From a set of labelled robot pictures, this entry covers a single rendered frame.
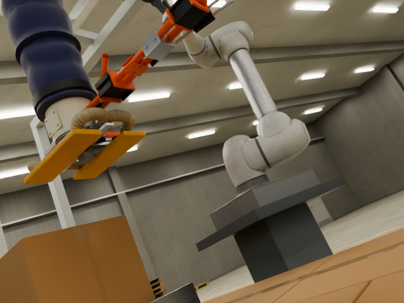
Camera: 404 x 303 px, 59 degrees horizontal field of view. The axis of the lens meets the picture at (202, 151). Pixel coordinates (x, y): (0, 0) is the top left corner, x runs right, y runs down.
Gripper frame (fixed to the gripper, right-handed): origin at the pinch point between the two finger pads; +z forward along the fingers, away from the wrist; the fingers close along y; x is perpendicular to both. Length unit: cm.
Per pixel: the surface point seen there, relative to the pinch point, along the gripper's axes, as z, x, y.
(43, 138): -268, 298, -8
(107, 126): 16.9, 34.8, 4.6
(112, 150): 14.3, 45.6, 10.5
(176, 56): -670, 268, 186
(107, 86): 14.9, 22.3, -1.0
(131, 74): 13.3, 15.9, 3.6
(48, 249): 42, 71, 3
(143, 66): 13.0, 11.8, 5.8
